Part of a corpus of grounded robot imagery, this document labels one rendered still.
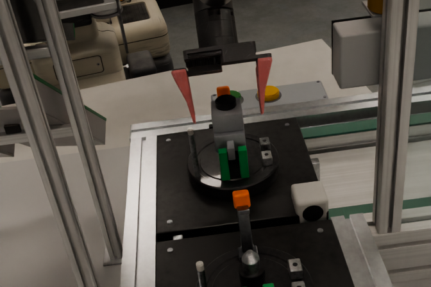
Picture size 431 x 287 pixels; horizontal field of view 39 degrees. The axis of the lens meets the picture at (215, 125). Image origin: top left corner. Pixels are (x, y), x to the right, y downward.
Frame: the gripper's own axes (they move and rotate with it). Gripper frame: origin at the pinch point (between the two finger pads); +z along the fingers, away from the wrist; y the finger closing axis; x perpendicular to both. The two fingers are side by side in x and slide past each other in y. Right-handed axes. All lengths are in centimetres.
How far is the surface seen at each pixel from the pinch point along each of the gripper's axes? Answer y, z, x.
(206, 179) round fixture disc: -4.3, 9.0, 2.9
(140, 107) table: -17.9, -9.3, 45.1
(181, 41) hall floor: -16, -78, 261
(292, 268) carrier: 4.8, 20.9, -13.6
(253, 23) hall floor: 27, -86, 271
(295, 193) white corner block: 7.7, 12.6, -1.3
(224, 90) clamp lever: 0.1, -4.4, 6.3
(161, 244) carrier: -11.2, 16.9, -3.5
